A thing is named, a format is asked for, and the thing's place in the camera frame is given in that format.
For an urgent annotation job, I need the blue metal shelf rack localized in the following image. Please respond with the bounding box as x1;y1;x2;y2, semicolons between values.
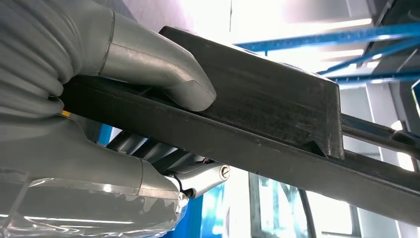
97;124;227;238
234;22;420;84

